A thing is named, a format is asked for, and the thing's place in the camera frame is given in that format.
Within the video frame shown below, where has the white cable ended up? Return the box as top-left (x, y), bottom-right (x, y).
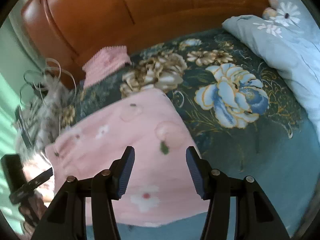
top-left (18, 57), bottom-right (77, 106)

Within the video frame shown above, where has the wooden headboard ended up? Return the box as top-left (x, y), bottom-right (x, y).
top-left (21, 0), bottom-right (268, 88)

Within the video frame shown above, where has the light blue daisy quilt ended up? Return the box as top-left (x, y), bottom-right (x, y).
top-left (222, 0), bottom-right (319, 129)

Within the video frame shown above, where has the teal floral bed blanket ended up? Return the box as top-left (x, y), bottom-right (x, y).
top-left (62, 29), bottom-right (319, 238)

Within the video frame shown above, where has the pink fleece garment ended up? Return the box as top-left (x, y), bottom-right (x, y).
top-left (45, 89), bottom-right (209, 227)

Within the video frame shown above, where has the pink knitted cloth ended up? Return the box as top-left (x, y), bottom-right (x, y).
top-left (82, 46), bottom-right (131, 89)

